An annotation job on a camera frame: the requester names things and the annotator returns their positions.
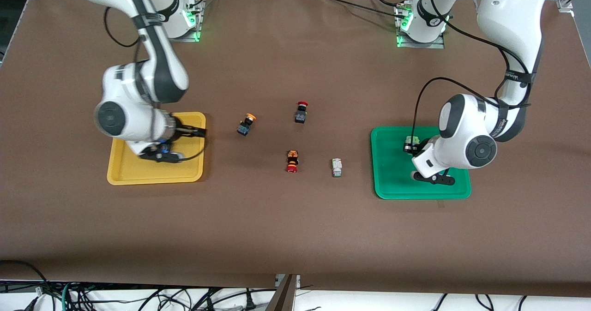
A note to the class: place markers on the white switch component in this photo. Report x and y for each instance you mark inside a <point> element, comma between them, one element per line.
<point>336,167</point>

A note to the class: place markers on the brown table leg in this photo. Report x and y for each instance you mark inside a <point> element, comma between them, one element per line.
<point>281,297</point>

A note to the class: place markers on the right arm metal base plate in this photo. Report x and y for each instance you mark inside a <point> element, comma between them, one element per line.
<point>196,22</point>

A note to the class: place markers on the yellow push button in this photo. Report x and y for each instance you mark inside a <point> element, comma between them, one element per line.
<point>244,127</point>

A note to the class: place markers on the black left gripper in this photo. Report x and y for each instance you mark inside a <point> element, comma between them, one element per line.
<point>410,147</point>

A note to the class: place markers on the red button black base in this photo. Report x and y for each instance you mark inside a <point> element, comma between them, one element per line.
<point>301,115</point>

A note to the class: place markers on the black power plug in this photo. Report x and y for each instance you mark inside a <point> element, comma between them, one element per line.
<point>250,304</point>

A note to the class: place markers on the white table bracket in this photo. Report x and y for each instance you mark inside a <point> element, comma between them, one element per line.
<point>298,281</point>

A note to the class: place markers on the red button orange base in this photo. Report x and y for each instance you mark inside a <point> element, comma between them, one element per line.
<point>292,159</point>

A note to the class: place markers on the yellow plastic tray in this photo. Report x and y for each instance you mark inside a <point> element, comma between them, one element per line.
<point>184,172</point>

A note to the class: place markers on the green push button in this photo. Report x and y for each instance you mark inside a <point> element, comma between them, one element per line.
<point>412,140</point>

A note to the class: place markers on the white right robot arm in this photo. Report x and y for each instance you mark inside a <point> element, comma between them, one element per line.
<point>138,94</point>

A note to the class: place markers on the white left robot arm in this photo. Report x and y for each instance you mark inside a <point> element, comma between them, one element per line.
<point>466,135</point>

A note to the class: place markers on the green plastic tray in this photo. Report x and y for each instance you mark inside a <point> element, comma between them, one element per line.
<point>392,172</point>

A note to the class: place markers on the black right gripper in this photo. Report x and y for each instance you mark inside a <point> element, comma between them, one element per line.
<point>185,130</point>

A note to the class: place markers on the brown table mat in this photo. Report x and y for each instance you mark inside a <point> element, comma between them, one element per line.
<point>295,232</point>

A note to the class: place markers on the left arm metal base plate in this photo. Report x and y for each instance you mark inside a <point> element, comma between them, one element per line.
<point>436,44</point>

